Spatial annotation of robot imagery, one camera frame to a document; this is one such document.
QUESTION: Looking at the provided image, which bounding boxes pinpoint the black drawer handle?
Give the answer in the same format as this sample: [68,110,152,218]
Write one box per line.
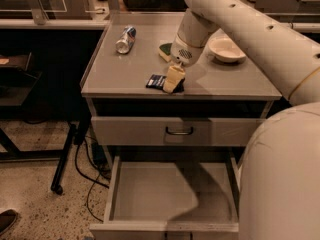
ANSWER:
[165,127,194,136]

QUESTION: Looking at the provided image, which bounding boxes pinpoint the black table leg frame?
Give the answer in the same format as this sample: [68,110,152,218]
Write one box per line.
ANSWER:
[0,124,76,195]

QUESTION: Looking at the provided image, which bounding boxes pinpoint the black floor cables left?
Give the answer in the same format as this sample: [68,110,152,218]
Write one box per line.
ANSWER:
[73,137,112,224]

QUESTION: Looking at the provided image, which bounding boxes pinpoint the black side shelf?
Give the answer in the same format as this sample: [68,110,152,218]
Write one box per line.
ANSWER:
[0,53,42,109]

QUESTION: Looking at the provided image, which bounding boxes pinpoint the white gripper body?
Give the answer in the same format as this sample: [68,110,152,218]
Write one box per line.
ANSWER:
[170,36,203,66]

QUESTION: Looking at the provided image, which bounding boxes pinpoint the silver blue soda can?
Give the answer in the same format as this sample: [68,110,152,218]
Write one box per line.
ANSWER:
[116,25,136,54]

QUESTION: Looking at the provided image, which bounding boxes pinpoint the white bowl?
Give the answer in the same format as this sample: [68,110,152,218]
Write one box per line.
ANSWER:
[208,36,246,63]

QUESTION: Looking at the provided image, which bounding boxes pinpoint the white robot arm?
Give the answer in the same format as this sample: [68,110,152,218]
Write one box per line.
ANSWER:
[164,0,320,240]

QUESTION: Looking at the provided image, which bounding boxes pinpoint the blue rxbar blueberry wrapper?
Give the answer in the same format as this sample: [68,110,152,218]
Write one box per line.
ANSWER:
[145,73,186,94]

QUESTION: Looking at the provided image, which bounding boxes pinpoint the dark shoe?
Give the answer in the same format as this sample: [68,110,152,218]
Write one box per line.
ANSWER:
[0,209,18,235]

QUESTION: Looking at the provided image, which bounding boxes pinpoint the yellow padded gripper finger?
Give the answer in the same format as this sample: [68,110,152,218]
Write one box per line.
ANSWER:
[163,79,179,93]
[167,64,185,82]

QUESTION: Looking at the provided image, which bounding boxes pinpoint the green yellow sponge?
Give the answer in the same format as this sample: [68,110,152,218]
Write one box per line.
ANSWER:
[158,43,172,62]

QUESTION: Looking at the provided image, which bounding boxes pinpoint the grey drawer cabinet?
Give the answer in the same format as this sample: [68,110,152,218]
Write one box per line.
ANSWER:
[79,11,283,240]

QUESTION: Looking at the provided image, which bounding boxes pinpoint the closed top drawer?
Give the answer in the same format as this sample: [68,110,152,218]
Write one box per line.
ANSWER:
[91,116,264,147]

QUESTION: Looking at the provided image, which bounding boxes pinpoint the white horizontal rail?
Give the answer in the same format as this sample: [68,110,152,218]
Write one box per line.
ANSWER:
[0,19,320,33]

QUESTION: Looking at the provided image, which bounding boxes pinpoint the open middle drawer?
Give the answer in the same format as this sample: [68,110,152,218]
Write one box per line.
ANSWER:
[90,156,239,240]

